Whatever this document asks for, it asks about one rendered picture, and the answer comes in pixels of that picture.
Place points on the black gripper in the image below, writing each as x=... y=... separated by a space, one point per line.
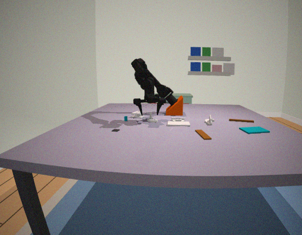
x=138 y=101

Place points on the teal flat square plate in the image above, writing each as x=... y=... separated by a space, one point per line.
x=254 y=130

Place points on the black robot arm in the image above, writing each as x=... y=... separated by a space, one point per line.
x=146 y=80

